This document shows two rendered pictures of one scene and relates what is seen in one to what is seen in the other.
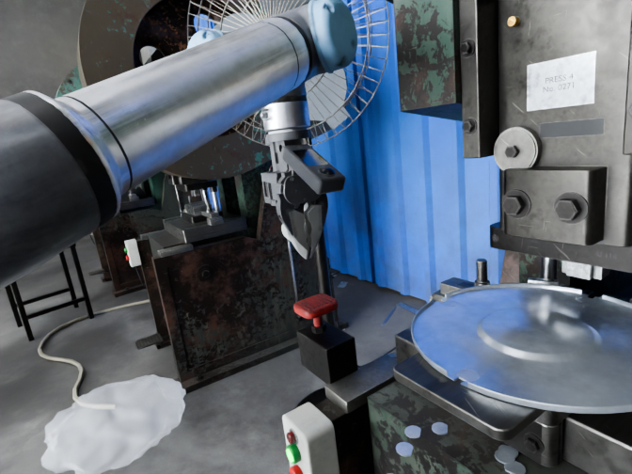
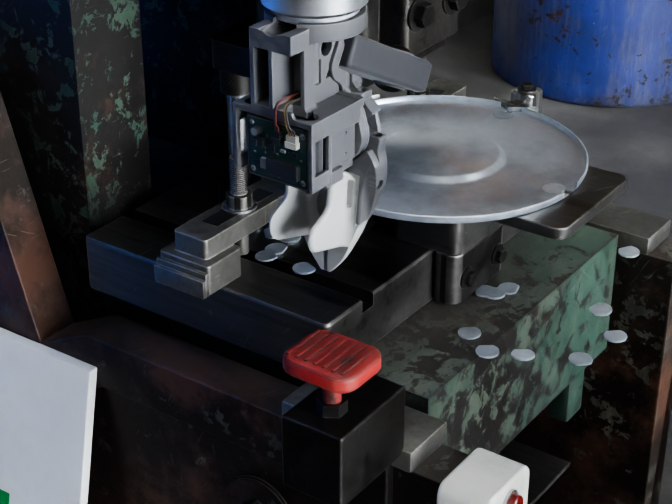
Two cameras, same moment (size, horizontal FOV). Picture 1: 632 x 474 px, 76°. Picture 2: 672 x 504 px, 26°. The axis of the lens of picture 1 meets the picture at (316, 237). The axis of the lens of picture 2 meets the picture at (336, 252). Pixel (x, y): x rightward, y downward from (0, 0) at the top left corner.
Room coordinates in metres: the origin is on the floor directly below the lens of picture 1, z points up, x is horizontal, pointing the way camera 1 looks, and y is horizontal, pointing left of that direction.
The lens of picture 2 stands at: (1.04, 0.92, 1.38)
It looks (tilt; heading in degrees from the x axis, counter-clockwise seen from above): 28 degrees down; 247
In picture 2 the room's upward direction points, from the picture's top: straight up
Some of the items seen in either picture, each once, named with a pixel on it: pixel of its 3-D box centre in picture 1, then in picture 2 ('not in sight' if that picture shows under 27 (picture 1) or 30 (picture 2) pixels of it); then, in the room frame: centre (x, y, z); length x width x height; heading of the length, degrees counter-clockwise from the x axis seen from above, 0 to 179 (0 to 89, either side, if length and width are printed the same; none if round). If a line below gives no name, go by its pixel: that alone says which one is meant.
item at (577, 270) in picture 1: (584, 260); not in sight; (0.50, -0.35, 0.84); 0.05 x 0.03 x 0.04; 32
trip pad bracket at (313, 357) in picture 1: (330, 377); (344, 484); (0.65, 0.00, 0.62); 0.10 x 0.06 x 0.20; 32
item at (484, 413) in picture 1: (512, 396); (479, 226); (0.41, -0.21, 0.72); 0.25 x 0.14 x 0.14; 122
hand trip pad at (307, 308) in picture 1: (318, 321); (332, 391); (0.66, 0.01, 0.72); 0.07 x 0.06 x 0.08; 122
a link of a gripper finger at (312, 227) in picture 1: (307, 229); (297, 217); (0.69, 0.01, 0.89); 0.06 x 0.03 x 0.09; 31
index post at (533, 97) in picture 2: not in sight; (524, 125); (0.29, -0.34, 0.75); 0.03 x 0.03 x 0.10; 32
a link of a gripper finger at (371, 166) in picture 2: (291, 208); (354, 165); (0.65, 0.03, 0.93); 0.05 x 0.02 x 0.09; 121
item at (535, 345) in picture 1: (534, 330); (439, 154); (0.44, -0.25, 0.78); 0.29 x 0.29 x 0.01
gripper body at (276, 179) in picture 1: (290, 169); (309, 92); (0.69, 0.03, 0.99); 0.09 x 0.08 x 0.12; 31
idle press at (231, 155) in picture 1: (260, 176); not in sight; (2.16, 0.25, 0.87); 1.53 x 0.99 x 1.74; 120
